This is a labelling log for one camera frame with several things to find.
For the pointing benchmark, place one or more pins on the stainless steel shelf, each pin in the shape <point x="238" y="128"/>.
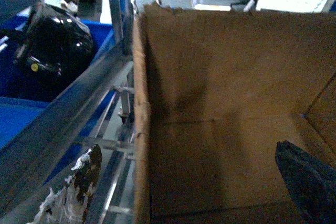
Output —
<point x="96" y="108"/>

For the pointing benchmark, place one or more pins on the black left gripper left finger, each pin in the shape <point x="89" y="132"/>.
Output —
<point x="71" y="203"/>

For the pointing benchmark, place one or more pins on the brown cardboard box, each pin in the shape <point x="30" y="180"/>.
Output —
<point x="214" y="94"/>

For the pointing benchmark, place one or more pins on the blue plastic crate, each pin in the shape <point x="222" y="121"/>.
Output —
<point x="23" y="97"/>

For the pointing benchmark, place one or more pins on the black plastic bag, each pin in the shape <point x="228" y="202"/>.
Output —
<point x="54" y="48"/>

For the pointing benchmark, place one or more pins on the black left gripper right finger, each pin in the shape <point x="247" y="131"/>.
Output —
<point x="309" y="181"/>

